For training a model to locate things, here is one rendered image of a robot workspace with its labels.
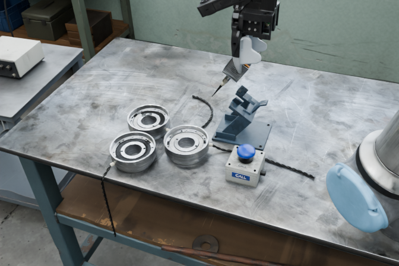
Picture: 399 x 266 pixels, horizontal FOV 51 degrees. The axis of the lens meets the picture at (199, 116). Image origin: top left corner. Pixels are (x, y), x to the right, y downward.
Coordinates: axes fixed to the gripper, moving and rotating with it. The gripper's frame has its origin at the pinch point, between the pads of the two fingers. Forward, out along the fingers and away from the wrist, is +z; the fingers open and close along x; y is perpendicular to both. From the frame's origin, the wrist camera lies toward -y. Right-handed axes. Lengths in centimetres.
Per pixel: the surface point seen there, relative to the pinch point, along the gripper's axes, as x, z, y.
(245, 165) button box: -15.2, 15.2, 6.3
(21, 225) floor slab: 0, 100, -96
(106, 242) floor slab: 5, 100, -56
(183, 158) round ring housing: -15.9, 16.8, -7.7
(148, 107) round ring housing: -1.6, 16.6, -23.3
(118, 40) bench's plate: 34, 20, -53
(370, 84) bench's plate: 31.6, 19.6, 30.4
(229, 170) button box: -16.7, 16.4, 3.2
